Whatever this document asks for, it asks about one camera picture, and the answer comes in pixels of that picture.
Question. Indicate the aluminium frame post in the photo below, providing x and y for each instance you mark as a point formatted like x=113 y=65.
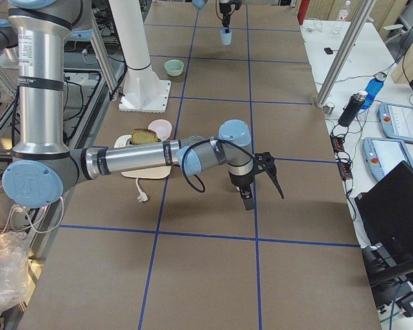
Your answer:
x=353 y=31

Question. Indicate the light blue cup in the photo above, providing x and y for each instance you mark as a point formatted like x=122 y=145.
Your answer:
x=226 y=36

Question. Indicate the teach pendant far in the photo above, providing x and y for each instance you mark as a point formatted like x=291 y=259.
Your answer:
x=396 y=121

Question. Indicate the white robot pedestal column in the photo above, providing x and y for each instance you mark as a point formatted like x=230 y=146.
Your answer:
x=130 y=28

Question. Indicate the blue water bottle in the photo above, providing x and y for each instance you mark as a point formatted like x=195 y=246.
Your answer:
x=373 y=88

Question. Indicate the teach pendant near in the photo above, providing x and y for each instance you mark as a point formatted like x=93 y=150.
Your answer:
x=384 y=154

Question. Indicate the bread slice in toaster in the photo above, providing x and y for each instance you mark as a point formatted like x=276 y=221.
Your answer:
x=143 y=136

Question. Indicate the crumpled plastic bag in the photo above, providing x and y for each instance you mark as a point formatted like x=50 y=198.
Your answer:
x=14 y=287

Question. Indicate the teach pendant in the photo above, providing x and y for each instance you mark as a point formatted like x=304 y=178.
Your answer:
x=396 y=121
x=384 y=154

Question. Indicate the cream toaster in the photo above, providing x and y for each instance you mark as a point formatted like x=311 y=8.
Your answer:
x=160 y=172

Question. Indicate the pink bowl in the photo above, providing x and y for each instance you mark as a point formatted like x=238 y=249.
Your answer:
x=162 y=128

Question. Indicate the black thermos bottle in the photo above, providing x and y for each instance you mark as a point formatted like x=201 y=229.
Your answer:
x=352 y=108

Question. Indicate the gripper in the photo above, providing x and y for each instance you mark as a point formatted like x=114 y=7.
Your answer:
x=225 y=9
x=241 y=185

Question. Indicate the black laptop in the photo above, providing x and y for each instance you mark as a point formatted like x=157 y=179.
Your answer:
x=387 y=208

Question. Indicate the green bowl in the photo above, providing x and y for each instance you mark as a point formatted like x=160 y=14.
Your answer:
x=174 y=67

